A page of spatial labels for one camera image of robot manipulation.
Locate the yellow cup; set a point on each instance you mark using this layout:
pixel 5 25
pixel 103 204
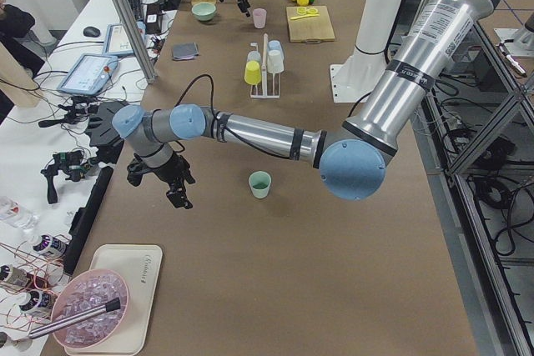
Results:
pixel 252 73

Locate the green cup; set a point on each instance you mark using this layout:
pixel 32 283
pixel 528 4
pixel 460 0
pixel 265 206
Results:
pixel 259 184

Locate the metal muddler rod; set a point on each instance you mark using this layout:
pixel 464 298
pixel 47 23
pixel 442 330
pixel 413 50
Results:
pixel 110 306

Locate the pink cup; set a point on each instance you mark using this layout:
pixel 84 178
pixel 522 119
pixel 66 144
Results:
pixel 259 18

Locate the grey cup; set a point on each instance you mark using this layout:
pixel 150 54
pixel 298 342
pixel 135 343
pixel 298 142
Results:
pixel 254 56

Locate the wooden cutting board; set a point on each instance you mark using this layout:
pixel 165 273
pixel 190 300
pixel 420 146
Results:
pixel 310 30

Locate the aluminium frame post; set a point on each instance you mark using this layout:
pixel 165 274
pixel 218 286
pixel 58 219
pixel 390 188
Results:
pixel 132 30

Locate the pink bowl of ice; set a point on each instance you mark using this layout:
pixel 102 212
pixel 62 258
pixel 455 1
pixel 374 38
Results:
pixel 93 288

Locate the white wire cup holder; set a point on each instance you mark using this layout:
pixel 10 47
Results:
pixel 269 87

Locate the grey folded cloth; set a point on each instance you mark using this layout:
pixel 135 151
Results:
pixel 184 51

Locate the white cup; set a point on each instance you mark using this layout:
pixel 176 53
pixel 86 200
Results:
pixel 275 61

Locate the blue teach pendant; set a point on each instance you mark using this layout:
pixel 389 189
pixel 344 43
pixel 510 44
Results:
pixel 89 74
pixel 116 41

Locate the blue cup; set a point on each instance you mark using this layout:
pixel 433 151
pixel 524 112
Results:
pixel 274 45

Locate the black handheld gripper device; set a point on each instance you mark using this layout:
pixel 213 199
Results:
pixel 72 163

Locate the computer mouse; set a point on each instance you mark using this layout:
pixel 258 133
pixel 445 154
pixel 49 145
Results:
pixel 91 32

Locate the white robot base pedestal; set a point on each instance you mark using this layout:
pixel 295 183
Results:
pixel 362 70

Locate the plastic water bottle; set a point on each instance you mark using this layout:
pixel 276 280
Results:
pixel 16 215

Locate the yellow plastic knife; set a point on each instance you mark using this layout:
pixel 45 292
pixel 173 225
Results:
pixel 298 17

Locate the green bowl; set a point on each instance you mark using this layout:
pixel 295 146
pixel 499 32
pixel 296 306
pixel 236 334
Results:
pixel 204 12

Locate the beige tray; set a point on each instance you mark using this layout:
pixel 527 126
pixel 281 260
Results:
pixel 138 265

